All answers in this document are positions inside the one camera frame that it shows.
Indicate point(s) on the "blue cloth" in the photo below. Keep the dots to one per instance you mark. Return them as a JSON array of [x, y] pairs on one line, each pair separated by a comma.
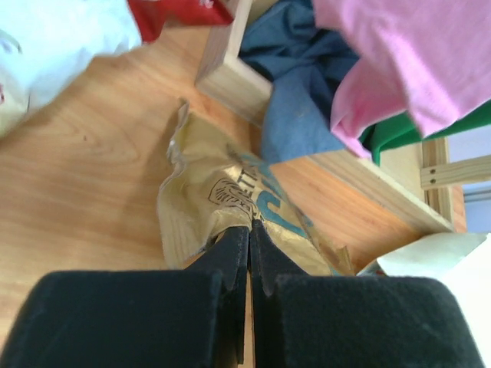
[[305, 65]]

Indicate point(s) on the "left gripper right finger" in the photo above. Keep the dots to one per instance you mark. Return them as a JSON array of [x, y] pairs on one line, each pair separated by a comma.
[[300, 320]]

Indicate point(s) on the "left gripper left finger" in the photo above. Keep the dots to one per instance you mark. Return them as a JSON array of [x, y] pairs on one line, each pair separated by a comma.
[[193, 317]]

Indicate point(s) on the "teal chips snack bag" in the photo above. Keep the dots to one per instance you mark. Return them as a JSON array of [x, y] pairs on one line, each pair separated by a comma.
[[216, 185]]

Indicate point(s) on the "beige paper bag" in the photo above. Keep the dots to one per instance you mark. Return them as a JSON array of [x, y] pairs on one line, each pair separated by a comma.
[[461, 261]]

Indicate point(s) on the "pink mesh shirt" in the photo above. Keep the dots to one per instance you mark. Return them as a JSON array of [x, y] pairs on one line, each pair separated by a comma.
[[429, 59]]

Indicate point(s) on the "wooden clothes rack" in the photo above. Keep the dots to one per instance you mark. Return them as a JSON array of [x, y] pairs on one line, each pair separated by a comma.
[[417, 190]]

